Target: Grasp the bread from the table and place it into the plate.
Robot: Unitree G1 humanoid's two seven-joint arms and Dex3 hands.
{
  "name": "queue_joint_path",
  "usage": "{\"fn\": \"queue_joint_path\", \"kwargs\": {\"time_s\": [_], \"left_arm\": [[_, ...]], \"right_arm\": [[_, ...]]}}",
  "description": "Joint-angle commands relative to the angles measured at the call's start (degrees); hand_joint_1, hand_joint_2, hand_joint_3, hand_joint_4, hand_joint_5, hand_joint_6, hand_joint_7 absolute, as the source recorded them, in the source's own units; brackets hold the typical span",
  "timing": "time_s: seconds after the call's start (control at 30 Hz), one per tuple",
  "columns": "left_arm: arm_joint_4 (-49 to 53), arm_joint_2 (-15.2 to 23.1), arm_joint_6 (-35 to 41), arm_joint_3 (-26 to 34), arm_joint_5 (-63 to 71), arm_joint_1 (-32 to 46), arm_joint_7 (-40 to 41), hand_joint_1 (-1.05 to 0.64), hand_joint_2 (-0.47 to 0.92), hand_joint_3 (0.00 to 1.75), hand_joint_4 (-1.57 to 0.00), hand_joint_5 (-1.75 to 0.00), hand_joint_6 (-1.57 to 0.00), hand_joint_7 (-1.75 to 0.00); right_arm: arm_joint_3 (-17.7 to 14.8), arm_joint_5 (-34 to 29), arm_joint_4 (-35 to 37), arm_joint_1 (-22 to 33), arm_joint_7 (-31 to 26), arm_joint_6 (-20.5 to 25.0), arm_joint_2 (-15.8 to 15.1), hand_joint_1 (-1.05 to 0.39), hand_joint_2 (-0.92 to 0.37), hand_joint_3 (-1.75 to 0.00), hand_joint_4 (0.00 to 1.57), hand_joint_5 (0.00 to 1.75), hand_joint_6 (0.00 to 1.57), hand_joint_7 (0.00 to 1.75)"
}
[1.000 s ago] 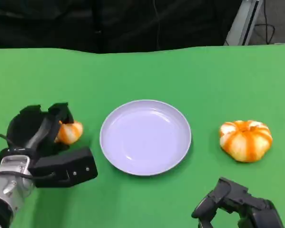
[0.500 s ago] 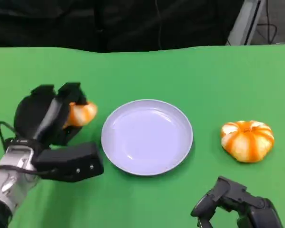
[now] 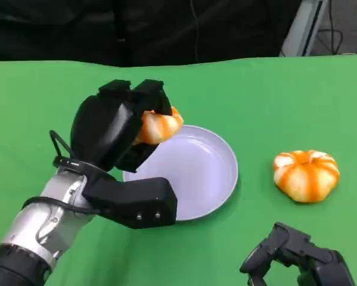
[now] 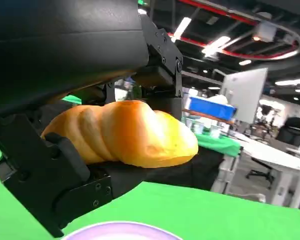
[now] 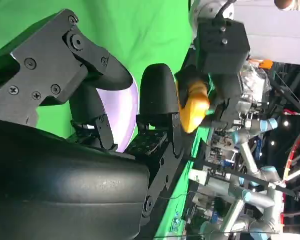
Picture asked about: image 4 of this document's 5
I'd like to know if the blue plastic bin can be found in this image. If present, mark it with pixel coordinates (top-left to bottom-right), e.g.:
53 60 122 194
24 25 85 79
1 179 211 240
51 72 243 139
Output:
188 96 238 121

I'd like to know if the black backdrop cloth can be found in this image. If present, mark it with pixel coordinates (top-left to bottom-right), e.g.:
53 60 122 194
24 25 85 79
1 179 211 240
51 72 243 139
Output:
111 146 224 194

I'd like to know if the green table cloth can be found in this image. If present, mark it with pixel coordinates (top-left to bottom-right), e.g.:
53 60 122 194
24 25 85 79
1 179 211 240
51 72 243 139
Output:
196 133 243 158
0 140 300 240

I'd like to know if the orange and white bread roll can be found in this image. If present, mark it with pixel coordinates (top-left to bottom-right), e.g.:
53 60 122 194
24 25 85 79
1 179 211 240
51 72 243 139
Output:
40 99 199 169

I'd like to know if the red ceiling pipe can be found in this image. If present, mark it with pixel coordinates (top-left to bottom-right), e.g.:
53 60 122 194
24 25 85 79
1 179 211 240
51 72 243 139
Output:
178 0 300 61

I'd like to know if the long ceiling light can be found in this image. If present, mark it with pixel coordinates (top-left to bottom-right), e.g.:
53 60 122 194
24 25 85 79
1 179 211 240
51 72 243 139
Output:
201 35 231 58
173 16 192 39
274 77 300 87

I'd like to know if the white partition board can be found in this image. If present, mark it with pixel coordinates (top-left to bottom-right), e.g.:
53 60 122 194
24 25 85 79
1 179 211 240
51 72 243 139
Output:
219 67 269 126

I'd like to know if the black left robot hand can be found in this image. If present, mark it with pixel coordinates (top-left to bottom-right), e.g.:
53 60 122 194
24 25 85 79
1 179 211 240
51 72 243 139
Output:
0 0 184 239

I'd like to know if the lilac plate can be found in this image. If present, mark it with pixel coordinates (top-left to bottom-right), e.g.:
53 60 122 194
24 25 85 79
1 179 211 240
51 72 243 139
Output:
61 220 182 240

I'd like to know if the black office chair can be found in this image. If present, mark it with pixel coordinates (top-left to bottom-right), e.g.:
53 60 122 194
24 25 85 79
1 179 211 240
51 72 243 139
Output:
275 116 300 148

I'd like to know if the white desk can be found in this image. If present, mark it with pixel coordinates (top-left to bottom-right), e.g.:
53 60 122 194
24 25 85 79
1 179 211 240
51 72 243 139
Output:
212 132 300 209

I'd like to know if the white ceiling box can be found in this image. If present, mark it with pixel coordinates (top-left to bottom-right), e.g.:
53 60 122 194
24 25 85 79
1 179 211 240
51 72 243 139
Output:
252 21 277 43

